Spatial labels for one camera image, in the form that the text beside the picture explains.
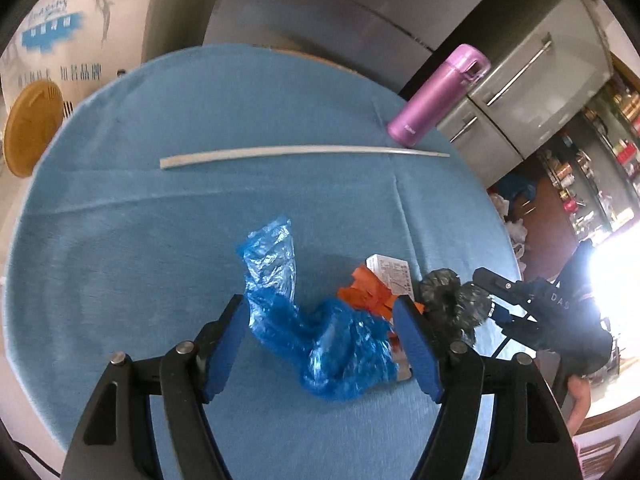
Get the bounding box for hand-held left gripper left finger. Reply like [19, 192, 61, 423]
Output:
[60, 296, 250, 480]

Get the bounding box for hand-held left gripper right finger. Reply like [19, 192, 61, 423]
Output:
[392, 296, 583, 480]

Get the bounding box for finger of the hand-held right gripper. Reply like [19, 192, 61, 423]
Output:
[472, 267, 538, 308]
[492, 305, 541, 343]

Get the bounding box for black plastic bag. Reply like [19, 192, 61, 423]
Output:
[419, 268, 493, 346]

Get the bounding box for orange wrapper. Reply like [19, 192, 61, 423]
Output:
[337, 254, 416, 382]

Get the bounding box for blue plastic bag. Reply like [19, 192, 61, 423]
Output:
[236, 215, 401, 402]

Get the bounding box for person's right forearm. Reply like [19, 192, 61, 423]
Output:
[566, 374, 592, 433]

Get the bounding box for white plastic bags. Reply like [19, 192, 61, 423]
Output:
[490, 192, 528, 261]

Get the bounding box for brown wooden shelf cabinet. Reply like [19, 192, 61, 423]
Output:
[520, 55, 640, 281]

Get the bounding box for large dark blue bag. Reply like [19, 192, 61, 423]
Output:
[500, 172, 538, 201]

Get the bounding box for blue tablecloth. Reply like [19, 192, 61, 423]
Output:
[2, 44, 525, 480]

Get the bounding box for assorted shelf bottles and boxes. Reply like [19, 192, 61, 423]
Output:
[542, 80, 640, 233]

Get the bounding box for purple thermos bottle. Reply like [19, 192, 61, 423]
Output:
[387, 44, 492, 148]

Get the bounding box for silver two-door refrigerator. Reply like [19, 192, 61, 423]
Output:
[400, 0, 615, 188]

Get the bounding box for long white plastic strip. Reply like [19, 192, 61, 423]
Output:
[160, 144, 450, 171]

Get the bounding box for yellow round fan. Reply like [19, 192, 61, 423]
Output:
[4, 82, 66, 178]

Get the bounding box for grey three-door refrigerator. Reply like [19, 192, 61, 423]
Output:
[202, 0, 501, 56]

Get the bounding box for white chest freezer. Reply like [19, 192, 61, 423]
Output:
[0, 0, 166, 126]

